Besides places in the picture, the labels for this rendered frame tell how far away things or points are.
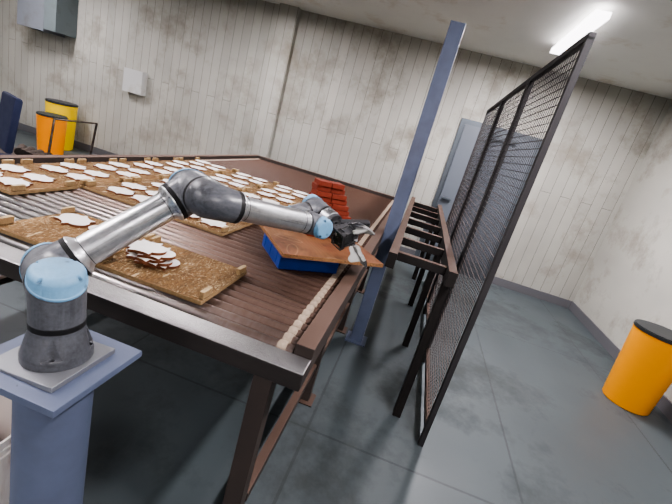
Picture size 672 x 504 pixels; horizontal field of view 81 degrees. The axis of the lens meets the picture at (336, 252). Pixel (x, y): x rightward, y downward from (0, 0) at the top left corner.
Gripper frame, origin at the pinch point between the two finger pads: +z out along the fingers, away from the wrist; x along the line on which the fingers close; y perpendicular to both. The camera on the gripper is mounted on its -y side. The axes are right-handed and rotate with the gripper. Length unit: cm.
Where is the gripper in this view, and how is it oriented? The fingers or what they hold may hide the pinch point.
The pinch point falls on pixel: (372, 251)
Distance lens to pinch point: 136.5
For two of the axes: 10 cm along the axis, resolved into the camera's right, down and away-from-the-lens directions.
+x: 1.3, -7.5, -6.5
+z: 6.1, 5.8, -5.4
